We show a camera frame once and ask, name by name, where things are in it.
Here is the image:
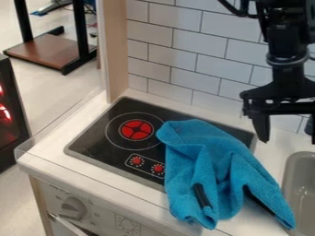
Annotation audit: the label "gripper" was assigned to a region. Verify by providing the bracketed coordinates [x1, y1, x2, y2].
[239, 64, 315, 146]

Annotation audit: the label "blue cloth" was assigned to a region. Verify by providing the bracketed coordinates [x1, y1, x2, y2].
[155, 118, 297, 231]

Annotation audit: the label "toy sink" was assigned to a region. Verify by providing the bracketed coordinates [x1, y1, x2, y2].
[280, 150, 315, 236]

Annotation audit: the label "toy stove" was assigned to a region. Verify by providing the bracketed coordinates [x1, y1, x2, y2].
[63, 96, 259, 194]

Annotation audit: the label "black computer case red lights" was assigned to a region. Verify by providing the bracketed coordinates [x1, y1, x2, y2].
[0, 53, 32, 173]

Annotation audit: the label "black desk frame wooden base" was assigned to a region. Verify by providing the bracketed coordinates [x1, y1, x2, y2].
[2, 0, 100, 77]

